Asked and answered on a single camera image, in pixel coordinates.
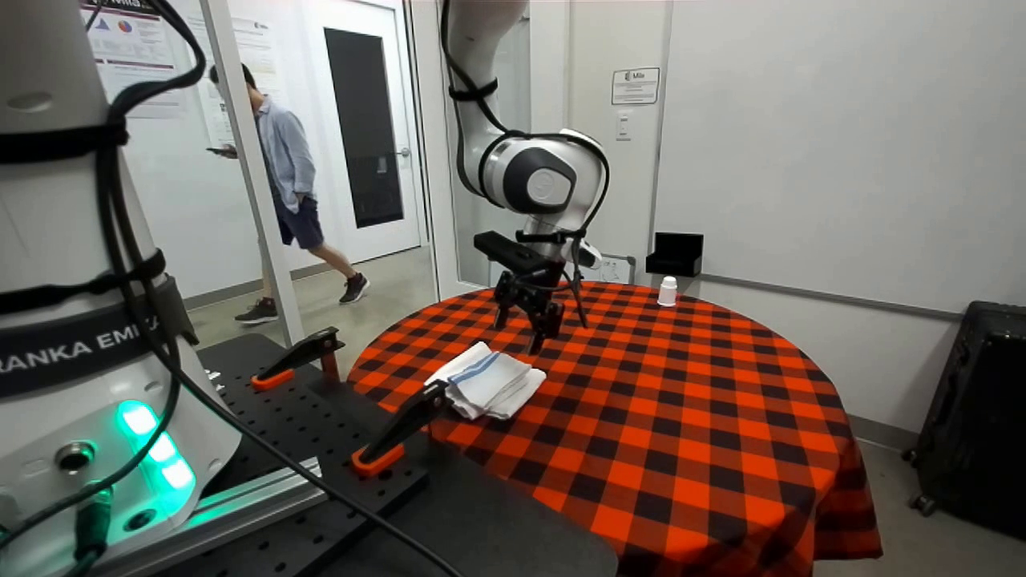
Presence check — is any black wall box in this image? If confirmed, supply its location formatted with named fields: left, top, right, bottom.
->
left=645, top=232, right=708, bottom=281

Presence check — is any white partition post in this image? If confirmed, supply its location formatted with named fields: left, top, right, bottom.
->
left=199, top=0, right=305, bottom=346

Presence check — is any grey wall rail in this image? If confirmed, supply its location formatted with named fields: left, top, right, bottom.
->
left=700, top=268, right=964, bottom=323

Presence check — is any black suitcase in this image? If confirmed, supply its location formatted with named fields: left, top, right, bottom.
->
left=905, top=297, right=1026, bottom=542

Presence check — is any black orange spring clamp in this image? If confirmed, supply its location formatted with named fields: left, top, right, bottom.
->
left=350, top=378, right=451, bottom=482
left=252, top=323, right=350, bottom=398

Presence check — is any silver aluminium rail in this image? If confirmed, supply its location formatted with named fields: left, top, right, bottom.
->
left=99, top=454, right=334, bottom=577

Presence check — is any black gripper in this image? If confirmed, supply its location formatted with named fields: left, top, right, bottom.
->
left=491, top=263, right=567, bottom=358

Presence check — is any white paper door sign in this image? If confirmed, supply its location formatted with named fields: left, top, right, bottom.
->
left=611, top=64, right=665, bottom=109

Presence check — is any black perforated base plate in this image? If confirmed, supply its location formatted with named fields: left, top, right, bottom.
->
left=156, top=331, right=622, bottom=577

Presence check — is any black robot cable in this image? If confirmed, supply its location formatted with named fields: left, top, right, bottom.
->
left=0, top=0, right=211, bottom=554

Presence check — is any white cloth with blue stripes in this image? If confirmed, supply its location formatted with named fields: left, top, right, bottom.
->
left=425, top=340, right=552, bottom=423

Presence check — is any white door with dark window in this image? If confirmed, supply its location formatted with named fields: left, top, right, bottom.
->
left=305, top=0, right=428, bottom=268

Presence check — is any walking person in blue shirt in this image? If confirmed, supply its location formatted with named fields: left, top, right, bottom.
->
left=205, top=62, right=371, bottom=331

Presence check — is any orange black plaid tablecloth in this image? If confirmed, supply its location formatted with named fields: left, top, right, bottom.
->
left=347, top=278, right=884, bottom=577

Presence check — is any white door with handle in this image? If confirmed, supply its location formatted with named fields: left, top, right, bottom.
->
left=526, top=0, right=675, bottom=290

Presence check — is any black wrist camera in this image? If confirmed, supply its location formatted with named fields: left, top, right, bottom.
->
left=472, top=229, right=560, bottom=281

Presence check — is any paper wall poster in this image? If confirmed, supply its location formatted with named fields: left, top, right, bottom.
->
left=81, top=0, right=186, bottom=78

